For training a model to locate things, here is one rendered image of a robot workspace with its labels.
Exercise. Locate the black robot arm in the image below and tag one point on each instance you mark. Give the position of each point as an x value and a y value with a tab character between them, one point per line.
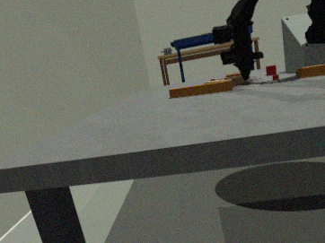
239	21

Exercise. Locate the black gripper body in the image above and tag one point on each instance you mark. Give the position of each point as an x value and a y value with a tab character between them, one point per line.
242	52

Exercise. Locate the orange flat bar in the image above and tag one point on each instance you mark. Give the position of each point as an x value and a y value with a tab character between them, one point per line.
201	89
310	71

